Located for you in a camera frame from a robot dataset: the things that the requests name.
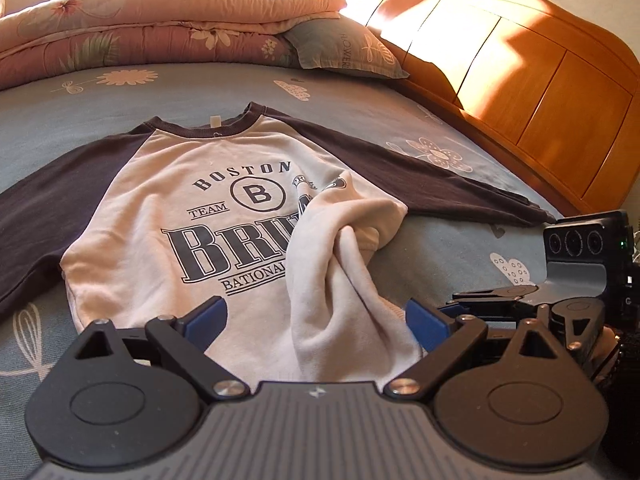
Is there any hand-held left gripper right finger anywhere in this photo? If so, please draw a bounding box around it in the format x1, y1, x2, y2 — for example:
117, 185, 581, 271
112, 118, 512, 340
382, 299, 558, 402

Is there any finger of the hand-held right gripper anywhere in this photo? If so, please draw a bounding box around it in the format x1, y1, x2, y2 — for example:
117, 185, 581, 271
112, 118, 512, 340
434, 301, 539, 322
452, 285, 540, 303

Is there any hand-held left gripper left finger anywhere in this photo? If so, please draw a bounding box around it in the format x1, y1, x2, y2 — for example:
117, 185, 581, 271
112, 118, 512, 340
75, 296, 251, 402

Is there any white sweatshirt with dark sleeves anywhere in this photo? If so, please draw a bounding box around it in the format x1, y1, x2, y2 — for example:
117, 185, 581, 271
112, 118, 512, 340
0, 101, 559, 387

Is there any person's right hand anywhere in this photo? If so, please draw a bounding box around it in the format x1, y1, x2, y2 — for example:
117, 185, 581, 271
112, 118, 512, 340
594, 328, 622, 380

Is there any blue-grey floral bed sheet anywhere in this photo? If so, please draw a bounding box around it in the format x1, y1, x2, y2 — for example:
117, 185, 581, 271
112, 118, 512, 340
0, 62, 621, 480

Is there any wooden headboard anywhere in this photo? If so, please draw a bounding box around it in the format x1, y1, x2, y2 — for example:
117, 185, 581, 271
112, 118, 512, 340
310, 0, 640, 217

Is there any grey-green flower print pillow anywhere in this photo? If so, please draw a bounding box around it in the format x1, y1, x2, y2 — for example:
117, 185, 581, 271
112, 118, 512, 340
282, 12, 412, 81

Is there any folded pink floral quilt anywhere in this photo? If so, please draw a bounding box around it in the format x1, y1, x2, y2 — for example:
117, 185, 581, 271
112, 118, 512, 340
0, 0, 347, 92

